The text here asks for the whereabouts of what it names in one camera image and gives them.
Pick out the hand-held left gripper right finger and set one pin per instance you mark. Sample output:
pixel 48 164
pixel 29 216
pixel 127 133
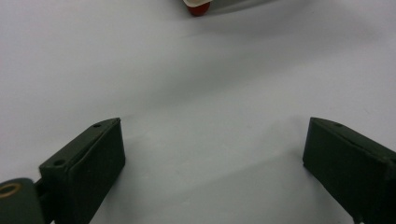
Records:
pixel 348 161

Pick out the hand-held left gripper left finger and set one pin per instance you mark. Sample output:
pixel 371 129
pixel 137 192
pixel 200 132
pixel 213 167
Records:
pixel 84 174

